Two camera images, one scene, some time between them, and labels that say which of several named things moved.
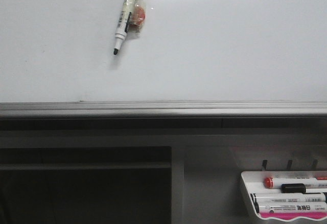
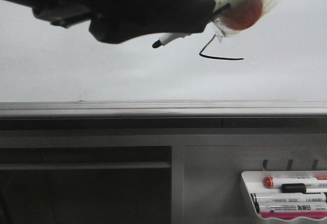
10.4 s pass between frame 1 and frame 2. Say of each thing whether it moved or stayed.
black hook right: stayed
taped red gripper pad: moved
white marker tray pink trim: stayed
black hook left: stayed
